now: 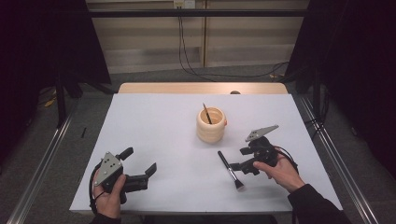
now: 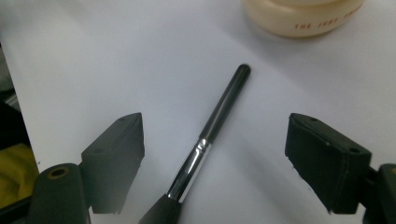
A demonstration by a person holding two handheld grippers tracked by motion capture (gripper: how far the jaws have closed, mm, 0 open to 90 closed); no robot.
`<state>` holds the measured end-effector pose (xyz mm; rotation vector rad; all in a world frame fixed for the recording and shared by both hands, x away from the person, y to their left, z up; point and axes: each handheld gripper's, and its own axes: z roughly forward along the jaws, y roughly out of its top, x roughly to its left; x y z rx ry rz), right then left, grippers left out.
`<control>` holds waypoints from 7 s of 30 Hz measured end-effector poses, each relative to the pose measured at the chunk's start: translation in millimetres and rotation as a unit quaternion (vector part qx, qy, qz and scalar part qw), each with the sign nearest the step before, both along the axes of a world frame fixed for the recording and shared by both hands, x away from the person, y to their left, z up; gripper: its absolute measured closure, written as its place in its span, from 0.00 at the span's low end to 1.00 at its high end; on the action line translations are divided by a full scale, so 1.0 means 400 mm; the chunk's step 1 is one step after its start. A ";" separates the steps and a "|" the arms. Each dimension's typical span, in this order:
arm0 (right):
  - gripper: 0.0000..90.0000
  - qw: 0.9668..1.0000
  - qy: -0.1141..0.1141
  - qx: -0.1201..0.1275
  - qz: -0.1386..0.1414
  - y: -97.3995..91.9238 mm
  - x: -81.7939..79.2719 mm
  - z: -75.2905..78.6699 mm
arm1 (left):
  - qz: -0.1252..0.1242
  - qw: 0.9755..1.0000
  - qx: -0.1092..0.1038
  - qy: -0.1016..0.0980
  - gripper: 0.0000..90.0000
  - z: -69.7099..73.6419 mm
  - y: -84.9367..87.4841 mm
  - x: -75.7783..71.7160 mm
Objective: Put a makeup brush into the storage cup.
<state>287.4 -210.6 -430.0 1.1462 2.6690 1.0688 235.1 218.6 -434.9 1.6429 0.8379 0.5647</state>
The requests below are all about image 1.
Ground white wall outlet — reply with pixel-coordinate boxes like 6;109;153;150
173;0;197;9

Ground metal floor rail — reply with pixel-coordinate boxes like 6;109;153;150
6;102;79;224
298;94;380;224

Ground thin black orange-tipped brush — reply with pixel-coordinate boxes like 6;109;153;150
202;103;214;125

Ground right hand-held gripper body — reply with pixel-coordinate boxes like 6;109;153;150
239;124;280;176

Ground dark curtain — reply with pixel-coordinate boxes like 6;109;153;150
284;0;396;181
0;0;112;171

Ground black wall cable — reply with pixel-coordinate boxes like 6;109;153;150
180;16;290;79
177;16;217;83

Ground black horizontal frame bar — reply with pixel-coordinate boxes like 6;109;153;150
88;8;310;19

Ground person's left hand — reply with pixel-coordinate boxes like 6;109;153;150
92;170;127;219

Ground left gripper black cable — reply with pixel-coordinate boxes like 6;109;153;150
88;161;106;217

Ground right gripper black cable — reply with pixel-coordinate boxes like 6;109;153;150
273;145;301;175

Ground beige ribbed brush holder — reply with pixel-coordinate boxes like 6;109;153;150
195;106;228;145

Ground white table mat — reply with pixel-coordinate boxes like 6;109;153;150
69;92;344;214

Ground person's right hand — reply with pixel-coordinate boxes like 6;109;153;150
252;151;306;194

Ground wooden table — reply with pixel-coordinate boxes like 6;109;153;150
117;81;290;95

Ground black makeup brush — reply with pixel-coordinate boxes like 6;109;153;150
217;150;246;192

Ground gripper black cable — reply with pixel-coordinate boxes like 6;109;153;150
88;161;106;217
273;145;301;175

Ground black stand post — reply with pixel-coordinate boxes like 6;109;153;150
54;72;68;129

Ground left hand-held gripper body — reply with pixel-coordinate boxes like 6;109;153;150
93;151;149;205

